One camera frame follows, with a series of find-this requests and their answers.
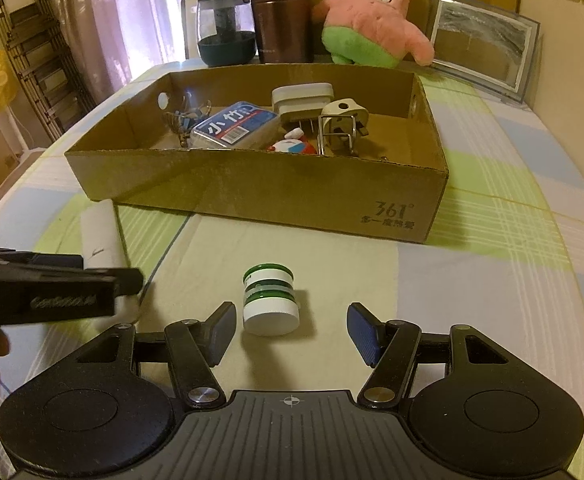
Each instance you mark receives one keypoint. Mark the brown cardboard box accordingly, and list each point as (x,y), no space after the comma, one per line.
(272,195)

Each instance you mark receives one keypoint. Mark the pink sheer curtain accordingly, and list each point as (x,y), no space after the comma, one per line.
(101,20)

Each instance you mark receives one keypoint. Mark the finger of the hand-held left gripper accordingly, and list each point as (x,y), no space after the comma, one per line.
(121,281)
(31,259)

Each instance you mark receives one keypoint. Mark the leopard print hair claw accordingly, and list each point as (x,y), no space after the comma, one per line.
(171,120)

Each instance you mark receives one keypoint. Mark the brown metal thermos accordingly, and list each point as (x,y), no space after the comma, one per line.
(282,20)

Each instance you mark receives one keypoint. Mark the beige plug adapter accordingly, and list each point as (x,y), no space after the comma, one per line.
(344,109)

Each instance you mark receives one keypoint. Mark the cream wooden chair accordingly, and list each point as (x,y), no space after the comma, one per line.
(189,25)

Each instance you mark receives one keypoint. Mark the glass picture frame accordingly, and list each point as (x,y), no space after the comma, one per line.
(482,35)

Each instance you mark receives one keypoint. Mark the clear plastic toothpick box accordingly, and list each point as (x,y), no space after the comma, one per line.
(231,125)

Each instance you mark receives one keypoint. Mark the white rounded plastic case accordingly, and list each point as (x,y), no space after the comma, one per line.
(101,235)

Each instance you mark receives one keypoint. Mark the blue binder clip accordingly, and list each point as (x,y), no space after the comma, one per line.
(187,122)

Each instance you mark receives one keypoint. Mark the white square night light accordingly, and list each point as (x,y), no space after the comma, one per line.
(302,97)

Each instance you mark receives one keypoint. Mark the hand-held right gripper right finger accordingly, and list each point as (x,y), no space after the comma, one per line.
(364,332)

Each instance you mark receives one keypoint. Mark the glass teapot with dark base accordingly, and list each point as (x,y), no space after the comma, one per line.
(226,50)

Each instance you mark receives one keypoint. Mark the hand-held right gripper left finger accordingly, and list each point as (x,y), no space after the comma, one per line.
(221,332)

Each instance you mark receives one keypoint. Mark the green and white jar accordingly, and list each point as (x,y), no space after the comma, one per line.
(269,305)

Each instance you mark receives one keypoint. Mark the blue cat toy figurine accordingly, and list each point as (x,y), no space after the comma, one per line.
(292,147)

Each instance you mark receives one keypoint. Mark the dark folding rack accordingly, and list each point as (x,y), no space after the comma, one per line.
(36,60)

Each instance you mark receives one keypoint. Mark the pink starfish plush toy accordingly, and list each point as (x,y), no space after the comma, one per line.
(367,15)

